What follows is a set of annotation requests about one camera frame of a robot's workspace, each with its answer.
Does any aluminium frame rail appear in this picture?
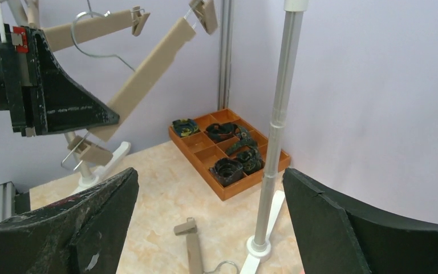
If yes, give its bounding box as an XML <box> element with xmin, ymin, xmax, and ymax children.
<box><xmin>0</xmin><ymin>182</ymin><xmax>30</xmax><ymax>222</ymax></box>

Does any silver clothes rack rail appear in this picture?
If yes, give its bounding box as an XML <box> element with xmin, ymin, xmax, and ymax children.
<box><xmin>239</xmin><ymin>0</ymin><xmax>309</xmax><ymax>274</ymax></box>

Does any orange wooden tray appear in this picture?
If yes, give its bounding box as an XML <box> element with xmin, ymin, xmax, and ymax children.
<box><xmin>168</xmin><ymin>108</ymin><xmax>291</xmax><ymax>202</ymax></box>

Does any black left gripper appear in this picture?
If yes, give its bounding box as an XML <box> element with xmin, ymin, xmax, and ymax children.
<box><xmin>0</xmin><ymin>24</ymin><xmax>120</xmax><ymax>136</ymax></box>

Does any white rack base foot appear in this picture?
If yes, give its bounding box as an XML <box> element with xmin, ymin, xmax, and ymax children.
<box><xmin>71</xmin><ymin>141</ymin><xmax>131</xmax><ymax>195</ymax></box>

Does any beige hanger of black underwear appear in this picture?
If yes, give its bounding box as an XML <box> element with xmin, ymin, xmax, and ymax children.
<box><xmin>60</xmin><ymin>1</ymin><xmax>218</xmax><ymax>170</ymax></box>

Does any beige hanger of striped underwear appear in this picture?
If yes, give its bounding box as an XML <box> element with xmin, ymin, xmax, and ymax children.
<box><xmin>43</xmin><ymin>6</ymin><xmax>150</xmax><ymax>52</ymax></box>

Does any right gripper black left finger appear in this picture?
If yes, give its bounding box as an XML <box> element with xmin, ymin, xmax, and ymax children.
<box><xmin>0</xmin><ymin>168</ymin><xmax>139</xmax><ymax>273</ymax></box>

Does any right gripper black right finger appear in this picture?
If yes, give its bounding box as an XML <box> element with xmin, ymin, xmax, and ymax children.
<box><xmin>282</xmin><ymin>168</ymin><xmax>438</xmax><ymax>273</ymax></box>

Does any beige hanger of navy underwear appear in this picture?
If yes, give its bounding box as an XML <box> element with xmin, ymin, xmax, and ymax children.
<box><xmin>173</xmin><ymin>217</ymin><xmax>241</xmax><ymax>274</ymax></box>

